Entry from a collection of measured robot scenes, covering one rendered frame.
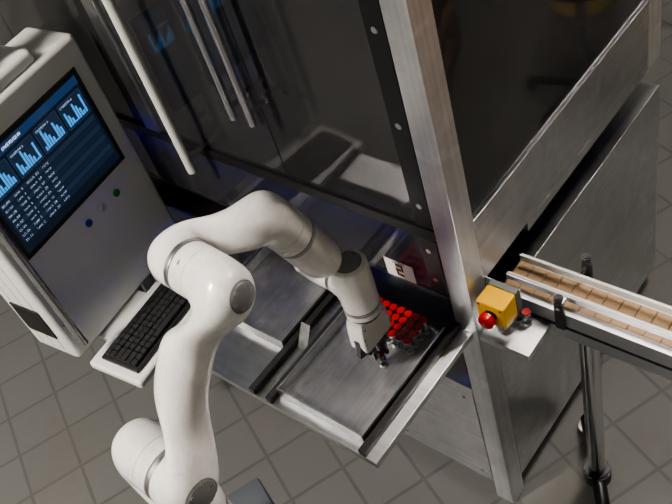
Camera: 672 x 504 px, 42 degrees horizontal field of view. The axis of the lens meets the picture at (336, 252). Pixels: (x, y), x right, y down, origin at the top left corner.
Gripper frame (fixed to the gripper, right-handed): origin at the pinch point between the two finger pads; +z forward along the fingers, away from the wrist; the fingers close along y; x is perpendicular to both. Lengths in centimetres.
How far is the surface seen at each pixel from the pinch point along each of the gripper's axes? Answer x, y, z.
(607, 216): 15, -84, 29
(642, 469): 43, -47, 94
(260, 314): -38.8, 2.5, 5.8
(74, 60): -89, -10, -55
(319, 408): -6.4, 17.3, 5.8
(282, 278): -41.4, -9.9, 5.8
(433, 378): 12.6, -2.5, 6.1
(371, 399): 3.1, 9.3, 5.9
